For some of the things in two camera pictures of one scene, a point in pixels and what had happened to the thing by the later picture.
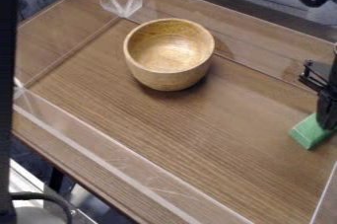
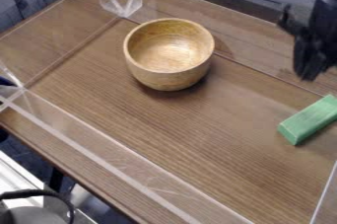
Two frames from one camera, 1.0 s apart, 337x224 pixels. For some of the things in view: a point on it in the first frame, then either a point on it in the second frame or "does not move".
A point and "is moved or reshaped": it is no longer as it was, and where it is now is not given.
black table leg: [56, 180] does not move
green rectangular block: [308, 132] is moved or reshaped
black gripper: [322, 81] → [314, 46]
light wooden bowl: [168, 53] does not move
